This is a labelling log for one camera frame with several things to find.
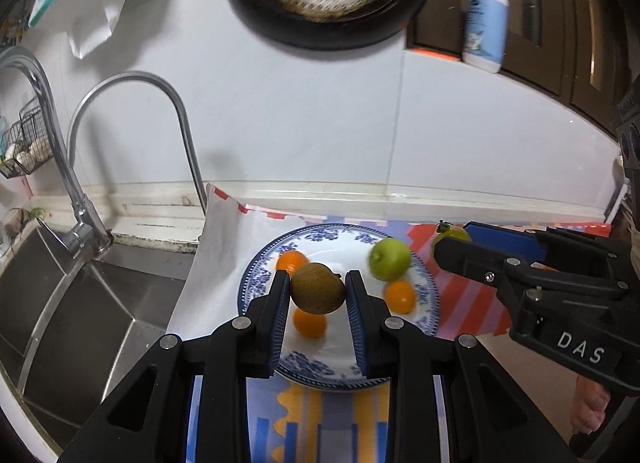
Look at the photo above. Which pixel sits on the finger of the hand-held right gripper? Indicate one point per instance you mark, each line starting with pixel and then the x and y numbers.
pixel 475 260
pixel 505 238

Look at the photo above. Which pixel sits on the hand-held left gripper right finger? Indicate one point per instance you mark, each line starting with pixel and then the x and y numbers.
pixel 356 328

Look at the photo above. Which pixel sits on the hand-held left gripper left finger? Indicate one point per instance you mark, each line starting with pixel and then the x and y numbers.
pixel 277 328

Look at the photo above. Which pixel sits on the orange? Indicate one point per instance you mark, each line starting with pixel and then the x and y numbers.
pixel 400 296
pixel 310 327
pixel 293 260

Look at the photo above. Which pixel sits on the large yellow green fruit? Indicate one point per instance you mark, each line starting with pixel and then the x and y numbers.
pixel 455 233

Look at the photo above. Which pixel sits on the brown kiwi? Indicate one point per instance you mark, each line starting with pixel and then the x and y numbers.
pixel 317 288

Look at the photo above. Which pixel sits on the green apple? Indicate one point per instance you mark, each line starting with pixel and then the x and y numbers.
pixel 390 259

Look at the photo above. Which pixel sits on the blue rimmed white plate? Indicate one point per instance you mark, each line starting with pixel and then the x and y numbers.
pixel 330 248

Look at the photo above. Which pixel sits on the person's right hand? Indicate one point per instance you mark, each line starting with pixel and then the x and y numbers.
pixel 592 408

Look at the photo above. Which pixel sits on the colourful patterned cloth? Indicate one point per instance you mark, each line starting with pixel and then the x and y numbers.
pixel 465 303

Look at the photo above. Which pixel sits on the steel sink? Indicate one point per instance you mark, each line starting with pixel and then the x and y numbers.
pixel 75 323

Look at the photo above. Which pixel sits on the dark wooden cabinet door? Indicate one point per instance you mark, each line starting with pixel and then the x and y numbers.
pixel 600 43
pixel 435 18

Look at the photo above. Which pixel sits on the blue white pump bottle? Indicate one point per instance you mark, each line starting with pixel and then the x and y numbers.
pixel 485 18

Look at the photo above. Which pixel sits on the crumpled dish cloth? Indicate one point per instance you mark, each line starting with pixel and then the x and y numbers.
pixel 20 220

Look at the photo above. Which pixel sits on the chrome gooseneck faucet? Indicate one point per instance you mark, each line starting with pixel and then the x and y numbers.
pixel 130 77

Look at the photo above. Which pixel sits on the tall chrome faucet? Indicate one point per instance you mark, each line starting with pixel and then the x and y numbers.
pixel 45 88

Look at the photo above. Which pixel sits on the white plastic bag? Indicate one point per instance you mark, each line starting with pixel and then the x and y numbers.
pixel 90 38

